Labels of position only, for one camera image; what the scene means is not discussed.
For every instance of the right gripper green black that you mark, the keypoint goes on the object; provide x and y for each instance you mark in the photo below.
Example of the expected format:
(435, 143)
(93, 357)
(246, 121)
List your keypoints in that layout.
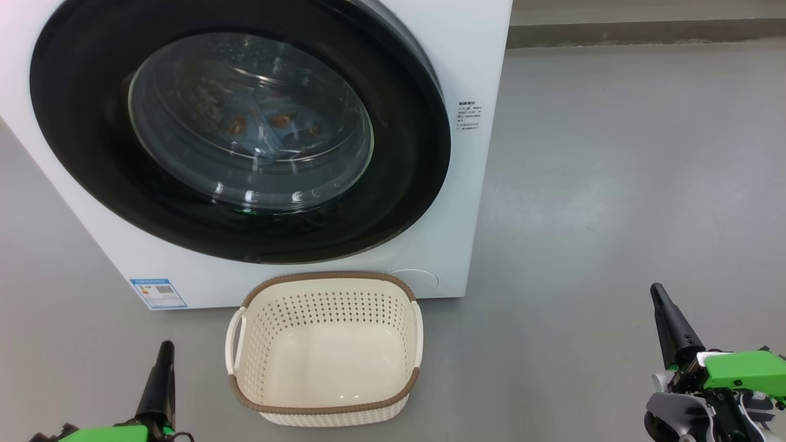
(743, 371)

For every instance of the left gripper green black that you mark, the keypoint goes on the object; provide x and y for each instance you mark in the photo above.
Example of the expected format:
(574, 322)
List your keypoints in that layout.
(110, 434)

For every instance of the cream perforated laundry basket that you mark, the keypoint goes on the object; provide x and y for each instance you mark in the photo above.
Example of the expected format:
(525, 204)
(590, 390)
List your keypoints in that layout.
(331, 362)

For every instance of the white front-load washing machine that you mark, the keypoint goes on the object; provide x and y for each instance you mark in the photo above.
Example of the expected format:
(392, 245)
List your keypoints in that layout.
(473, 215)

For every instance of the blue energy label sticker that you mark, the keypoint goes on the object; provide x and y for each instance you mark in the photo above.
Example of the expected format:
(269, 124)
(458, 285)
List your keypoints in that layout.
(158, 294)

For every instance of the round white filter cover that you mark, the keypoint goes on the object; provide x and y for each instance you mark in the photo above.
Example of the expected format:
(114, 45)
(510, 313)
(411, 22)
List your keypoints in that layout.
(420, 279)

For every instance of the printed text label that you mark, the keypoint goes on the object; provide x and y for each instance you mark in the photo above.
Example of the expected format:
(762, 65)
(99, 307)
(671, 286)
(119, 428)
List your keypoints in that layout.
(468, 115)

